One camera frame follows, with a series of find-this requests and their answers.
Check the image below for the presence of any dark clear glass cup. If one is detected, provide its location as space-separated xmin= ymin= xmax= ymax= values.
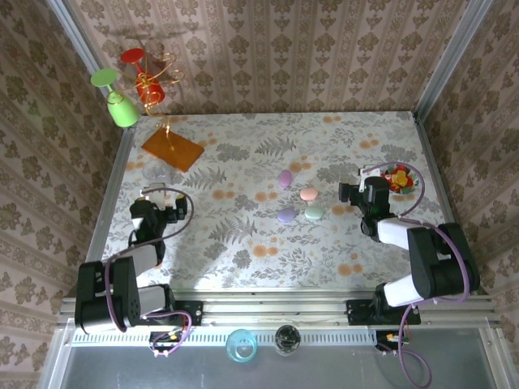
xmin=273 ymin=323 xmax=302 ymax=357

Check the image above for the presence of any patterned ceramic candy bowl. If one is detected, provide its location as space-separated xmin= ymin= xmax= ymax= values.
xmin=380 ymin=162 xmax=421 ymax=196

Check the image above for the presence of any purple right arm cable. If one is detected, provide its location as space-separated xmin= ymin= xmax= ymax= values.
xmin=362 ymin=161 xmax=474 ymax=389

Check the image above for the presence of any gold wire stand amber base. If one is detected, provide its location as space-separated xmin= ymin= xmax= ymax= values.
xmin=117 ymin=52 xmax=206 ymax=174

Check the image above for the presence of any aluminium frame post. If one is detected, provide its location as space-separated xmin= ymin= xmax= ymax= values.
xmin=411 ymin=0 xmax=494 ymax=122
xmin=45 ymin=0 xmax=137 ymax=135

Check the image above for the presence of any red plastic goblet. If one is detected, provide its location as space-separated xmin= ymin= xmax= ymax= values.
xmin=120 ymin=48 xmax=167 ymax=107

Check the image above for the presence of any aluminium table side rail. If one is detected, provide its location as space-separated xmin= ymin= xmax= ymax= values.
xmin=411 ymin=111 xmax=479 ymax=295
xmin=75 ymin=125 xmax=137 ymax=299

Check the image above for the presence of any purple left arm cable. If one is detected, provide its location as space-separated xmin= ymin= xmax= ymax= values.
xmin=103 ymin=186 xmax=195 ymax=357

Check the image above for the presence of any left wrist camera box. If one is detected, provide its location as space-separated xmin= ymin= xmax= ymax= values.
xmin=139 ymin=184 xmax=168 ymax=210

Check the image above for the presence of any teal glass cup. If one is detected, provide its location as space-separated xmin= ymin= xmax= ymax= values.
xmin=225 ymin=327 xmax=259 ymax=364

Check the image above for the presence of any green plastic goblet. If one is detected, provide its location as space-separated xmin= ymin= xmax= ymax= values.
xmin=89 ymin=67 xmax=141 ymax=129

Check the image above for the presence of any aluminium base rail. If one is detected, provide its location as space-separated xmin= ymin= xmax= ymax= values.
xmin=56 ymin=288 xmax=500 ymax=327

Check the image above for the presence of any black connector block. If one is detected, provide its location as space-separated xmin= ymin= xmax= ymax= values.
xmin=375 ymin=330 xmax=406 ymax=352
xmin=148 ymin=330 xmax=183 ymax=352

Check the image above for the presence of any clear drinking glass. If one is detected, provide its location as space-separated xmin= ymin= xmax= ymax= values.
xmin=141 ymin=160 xmax=174 ymax=186

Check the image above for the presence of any white slotted cable duct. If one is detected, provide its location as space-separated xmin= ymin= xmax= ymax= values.
xmin=71 ymin=328 xmax=380 ymax=348

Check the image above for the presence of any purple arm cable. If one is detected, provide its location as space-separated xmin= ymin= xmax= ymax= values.
xmin=362 ymin=161 xmax=474 ymax=389
xmin=103 ymin=186 xmax=195 ymax=357

